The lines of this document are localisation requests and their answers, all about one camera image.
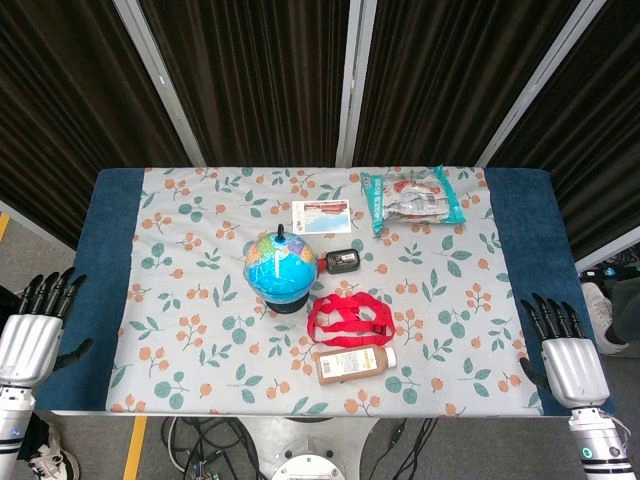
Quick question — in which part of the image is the black floor cables bundle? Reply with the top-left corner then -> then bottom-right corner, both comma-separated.
159,416 -> 271,480

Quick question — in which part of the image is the postcard with red building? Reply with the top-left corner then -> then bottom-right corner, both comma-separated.
290,199 -> 351,235

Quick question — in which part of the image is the black white sneaker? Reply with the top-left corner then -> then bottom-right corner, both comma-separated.
25,424 -> 81,480

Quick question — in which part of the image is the dark brown curtain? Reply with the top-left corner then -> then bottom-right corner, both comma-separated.
0,0 -> 640,261

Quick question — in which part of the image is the dark blue table cover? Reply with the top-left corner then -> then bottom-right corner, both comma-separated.
34,167 -> 617,417

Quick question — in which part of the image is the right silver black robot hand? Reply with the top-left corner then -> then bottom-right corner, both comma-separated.
518,293 -> 611,413

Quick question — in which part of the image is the brown drink bottle white cap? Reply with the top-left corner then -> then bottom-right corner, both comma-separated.
311,345 -> 398,386

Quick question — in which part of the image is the teal clear snack bag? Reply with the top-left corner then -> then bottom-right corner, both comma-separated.
359,165 -> 467,237

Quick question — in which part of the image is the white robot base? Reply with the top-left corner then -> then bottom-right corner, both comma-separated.
234,415 -> 386,480

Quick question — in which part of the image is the small blue desk globe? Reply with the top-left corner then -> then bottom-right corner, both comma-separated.
243,224 -> 319,316

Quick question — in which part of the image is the small black device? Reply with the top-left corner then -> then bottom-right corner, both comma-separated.
315,249 -> 362,275

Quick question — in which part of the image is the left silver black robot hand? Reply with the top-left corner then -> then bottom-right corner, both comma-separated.
0,267 -> 95,388

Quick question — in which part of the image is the white partition frame post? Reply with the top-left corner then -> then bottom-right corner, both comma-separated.
334,0 -> 377,169
475,0 -> 599,169
111,0 -> 206,169

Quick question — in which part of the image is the red strap with black buckle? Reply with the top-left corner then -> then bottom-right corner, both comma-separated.
306,293 -> 396,348

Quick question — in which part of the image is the floral grey tablecloth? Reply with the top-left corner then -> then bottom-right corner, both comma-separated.
105,166 -> 544,417

